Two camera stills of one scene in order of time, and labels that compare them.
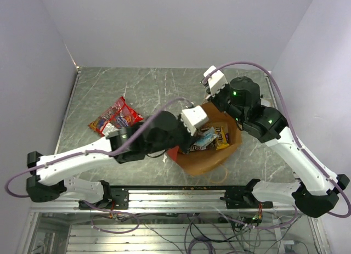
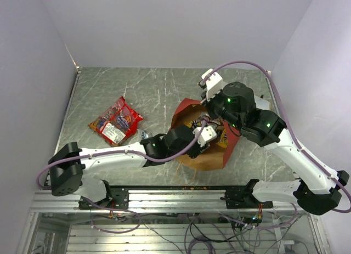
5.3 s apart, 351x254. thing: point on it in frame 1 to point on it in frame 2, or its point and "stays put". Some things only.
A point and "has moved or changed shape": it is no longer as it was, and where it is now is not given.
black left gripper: (189, 139) to (198, 149)
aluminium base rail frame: (170, 220) stays put
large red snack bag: (119, 115) stays put
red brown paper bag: (202, 162) has moved or changed shape
